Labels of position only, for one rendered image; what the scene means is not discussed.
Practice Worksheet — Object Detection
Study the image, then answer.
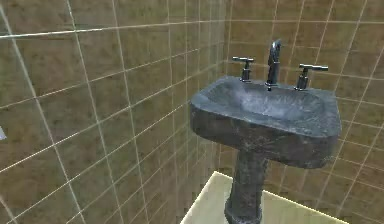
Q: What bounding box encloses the chrome sink faucet spout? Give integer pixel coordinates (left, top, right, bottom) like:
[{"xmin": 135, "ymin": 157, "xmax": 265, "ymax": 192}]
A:
[{"xmin": 264, "ymin": 39, "xmax": 283, "ymax": 92}]

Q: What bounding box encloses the chrome tap handle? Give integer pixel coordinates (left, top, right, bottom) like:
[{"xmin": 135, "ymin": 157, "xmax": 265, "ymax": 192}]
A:
[
  {"xmin": 294, "ymin": 63, "xmax": 330, "ymax": 92},
  {"xmin": 231, "ymin": 55, "xmax": 255, "ymax": 83}
]

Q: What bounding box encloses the dark grey stone pedestal sink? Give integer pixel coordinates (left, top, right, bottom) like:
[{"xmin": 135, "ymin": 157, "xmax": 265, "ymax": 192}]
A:
[{"xmin": 189, "ymin": 75, "xmax": 343, "ymax": 224}]

